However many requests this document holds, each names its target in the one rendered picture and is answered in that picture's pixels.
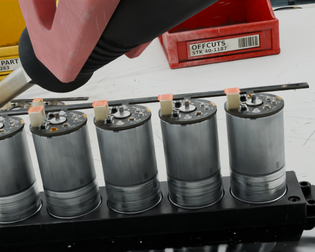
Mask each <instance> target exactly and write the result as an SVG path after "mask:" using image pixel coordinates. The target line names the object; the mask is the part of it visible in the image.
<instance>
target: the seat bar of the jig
mask: <svg viewBox="0 0 315 252"><path fill-rule="evenodd" d="M285 172H286V194H285V195H284V196H283V197H282V198H281V199H279V200H276V201H273V202H270V203H263V204H252V203H245V202H242V201H239V200H237V199H235V198H234V197H233V196H232V195H231V183H230V176H222V187H223V198H222V199H221V200H220V201H219V202H218V203H216V204H214V205H212V206H209V207H205V208H199V209H185V208H180V207H177V206H175V205H173V204H172V203H171V202H170V199H169V191H168V182H167V181H160V182H159V183H160V191H161V198H162V200H161V202H160V203H159V204H158V205H157V206H156V207H154V208H152V209H150V210H148V211H145V212H141V213H136V214H121V213H117V212H114V211H112V210H111V209H109V205H108V199H107V193H106V187H105V186H99V193H100V198H101V205H100V206H99V207H98V208H97V209H96V210H95V211H93V212H91V213H89V214H87V215H85V216H82V217H78V218H72V219H59V218H55V217H52V216H51V215H49V212H48V207H47V203H46V198H45V193H44V191H39V194H40V199H41V203H42V207H41V209H40V210H39V211H38V212H37V213H36V214H35V215H33V216H31V217H30V218H27V219H25V220H22V221H19V222H15V223H8V224H0V246H11V245H25V244H38V243H51V242H64V241H77V240H91V239H104V238H117V237H130V236H143V235H157V234H170V233H183V232H196V231H209V230H223V229H236V228H249V227H262V226H275V225H289V224H302V223H306V222H307V202H306V199H305V197H304V194H303V192H302V189H301V187H300V184H299V181H298V179H297V176H296V174H295V172H294V171H293V170H290V171H285Z"/></svg>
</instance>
